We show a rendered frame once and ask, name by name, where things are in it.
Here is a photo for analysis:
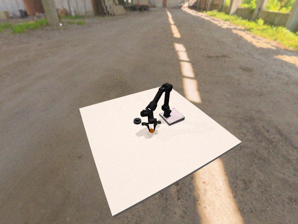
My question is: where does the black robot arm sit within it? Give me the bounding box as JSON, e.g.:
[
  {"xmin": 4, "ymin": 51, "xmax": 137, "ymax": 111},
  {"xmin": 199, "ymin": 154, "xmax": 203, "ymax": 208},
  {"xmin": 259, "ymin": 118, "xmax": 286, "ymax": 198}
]
[{"xmin": 140, "ymin": 83, "xmax": 173, "ymax": 124}]

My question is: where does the grey round pedestal with silver shaft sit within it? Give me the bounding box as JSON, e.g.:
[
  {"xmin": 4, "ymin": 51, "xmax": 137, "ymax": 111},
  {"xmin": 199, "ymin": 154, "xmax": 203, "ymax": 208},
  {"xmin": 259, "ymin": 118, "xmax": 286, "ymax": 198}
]
[{"xmin": 134, "ymin": 117, "xmax": 141, "ymax": 124}]

